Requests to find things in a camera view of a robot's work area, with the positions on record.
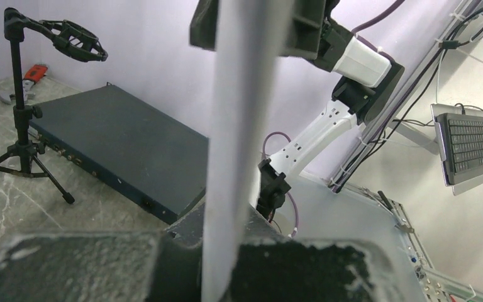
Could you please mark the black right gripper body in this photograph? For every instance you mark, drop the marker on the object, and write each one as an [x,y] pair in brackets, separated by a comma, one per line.
[312,34]

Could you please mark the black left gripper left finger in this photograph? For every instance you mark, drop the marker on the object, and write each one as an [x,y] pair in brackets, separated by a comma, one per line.
[164,265]

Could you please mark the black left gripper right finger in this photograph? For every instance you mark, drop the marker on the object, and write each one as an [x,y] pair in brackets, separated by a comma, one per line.
[350,253]

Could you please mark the sheet music page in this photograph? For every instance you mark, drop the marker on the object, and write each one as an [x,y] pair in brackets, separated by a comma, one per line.
[250,37]

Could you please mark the dark rectangular equipment case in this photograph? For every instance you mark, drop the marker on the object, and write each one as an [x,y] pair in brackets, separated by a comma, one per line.
[144,154]

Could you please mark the black keyboard on tray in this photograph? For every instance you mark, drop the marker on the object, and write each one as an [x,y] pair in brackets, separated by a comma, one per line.
[459,133]

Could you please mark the red-handled adjustable wrench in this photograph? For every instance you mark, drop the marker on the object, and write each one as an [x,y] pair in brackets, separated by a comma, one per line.
[31,78]

